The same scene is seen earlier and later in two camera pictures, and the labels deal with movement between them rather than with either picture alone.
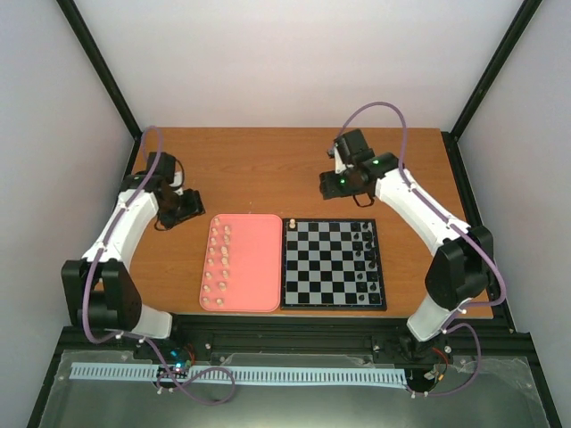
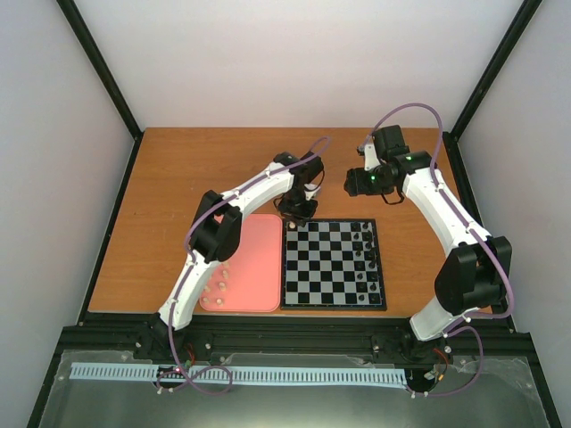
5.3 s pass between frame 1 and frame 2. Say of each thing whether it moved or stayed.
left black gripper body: moved
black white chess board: stayed
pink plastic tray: stayed
